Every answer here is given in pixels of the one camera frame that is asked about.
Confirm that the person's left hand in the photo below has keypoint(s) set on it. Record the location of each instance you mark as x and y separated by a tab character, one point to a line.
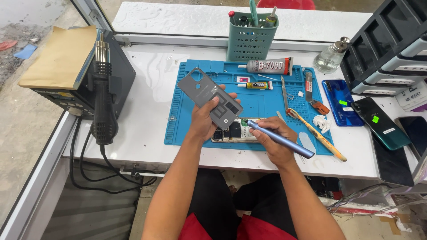
202	121

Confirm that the person's right hand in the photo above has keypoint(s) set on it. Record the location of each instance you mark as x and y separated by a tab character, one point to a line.
282	143

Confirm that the blue electric screwdriver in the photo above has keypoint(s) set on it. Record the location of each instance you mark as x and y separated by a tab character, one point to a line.
287	141

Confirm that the grey phone back cover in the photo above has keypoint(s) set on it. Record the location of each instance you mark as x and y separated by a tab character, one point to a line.
200	87

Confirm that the clear plastic pry pick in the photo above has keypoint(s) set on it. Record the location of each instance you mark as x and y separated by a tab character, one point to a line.
307	141

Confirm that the short metal tweezers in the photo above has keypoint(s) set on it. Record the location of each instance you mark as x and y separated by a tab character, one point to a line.
281	116

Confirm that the opened phone without cover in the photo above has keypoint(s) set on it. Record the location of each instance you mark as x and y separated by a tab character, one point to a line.
235	131

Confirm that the worn yellow toothbrush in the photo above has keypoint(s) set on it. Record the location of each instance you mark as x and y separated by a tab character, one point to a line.
317	135

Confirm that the crumpled white tissue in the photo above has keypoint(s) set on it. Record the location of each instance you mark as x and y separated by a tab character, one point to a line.
322	122

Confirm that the blue silicone repair mat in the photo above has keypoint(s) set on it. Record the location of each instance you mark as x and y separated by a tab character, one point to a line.
260	103

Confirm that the long metal tweezers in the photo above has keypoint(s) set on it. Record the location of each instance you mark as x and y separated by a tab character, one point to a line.
284	93

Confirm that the small pink card packet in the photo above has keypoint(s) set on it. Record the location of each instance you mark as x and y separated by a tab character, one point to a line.
243	79

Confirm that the small yellow glue tube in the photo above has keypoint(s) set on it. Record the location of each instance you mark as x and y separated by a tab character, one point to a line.
257	85

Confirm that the white cotton swab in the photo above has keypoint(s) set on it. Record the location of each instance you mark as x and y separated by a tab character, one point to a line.
267	77

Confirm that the glossy blue phone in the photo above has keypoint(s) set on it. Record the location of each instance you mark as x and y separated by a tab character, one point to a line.
342	103

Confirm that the large grey glue tube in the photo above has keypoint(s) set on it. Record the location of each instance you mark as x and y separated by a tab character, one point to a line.
270	66

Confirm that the person's black trousers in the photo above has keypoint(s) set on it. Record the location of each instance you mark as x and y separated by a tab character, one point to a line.
216	200

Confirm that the person's red shirt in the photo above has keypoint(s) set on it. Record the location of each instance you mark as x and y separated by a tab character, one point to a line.
257	230

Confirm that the green perforated tool holder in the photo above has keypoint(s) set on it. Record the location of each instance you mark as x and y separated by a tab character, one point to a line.
250	41

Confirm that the black hot air station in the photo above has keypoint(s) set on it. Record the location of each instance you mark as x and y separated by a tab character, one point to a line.
121	71

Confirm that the glass alcohol dispenser bottle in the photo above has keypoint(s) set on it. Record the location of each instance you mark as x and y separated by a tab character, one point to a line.
328	58

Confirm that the black hot air gun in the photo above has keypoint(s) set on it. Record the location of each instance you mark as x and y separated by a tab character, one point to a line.
104	100

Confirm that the dark green phone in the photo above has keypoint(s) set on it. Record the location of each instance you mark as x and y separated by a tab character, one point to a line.
380	123

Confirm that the red capped bottle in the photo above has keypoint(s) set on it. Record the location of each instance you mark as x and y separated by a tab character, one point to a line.
231	15

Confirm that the flat black phone panel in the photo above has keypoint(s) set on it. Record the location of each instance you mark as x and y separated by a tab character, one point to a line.
392	165

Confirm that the green plastic tweezers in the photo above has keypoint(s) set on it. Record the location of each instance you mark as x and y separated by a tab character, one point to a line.
254	11

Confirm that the black phone with dark screen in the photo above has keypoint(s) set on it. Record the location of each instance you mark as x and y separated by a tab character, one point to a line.
415	131

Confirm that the white label packet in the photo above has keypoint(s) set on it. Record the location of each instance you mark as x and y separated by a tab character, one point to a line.
413	98

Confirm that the black drawer organizer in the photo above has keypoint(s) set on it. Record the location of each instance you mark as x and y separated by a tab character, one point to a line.
383	43

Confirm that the brown paper envelope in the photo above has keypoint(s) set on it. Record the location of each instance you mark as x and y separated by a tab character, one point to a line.
60	58

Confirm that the blue paper scrap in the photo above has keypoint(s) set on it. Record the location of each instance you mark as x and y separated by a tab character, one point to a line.
25	51

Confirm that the red paper scrap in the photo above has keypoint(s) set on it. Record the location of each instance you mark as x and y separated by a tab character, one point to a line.
7	45

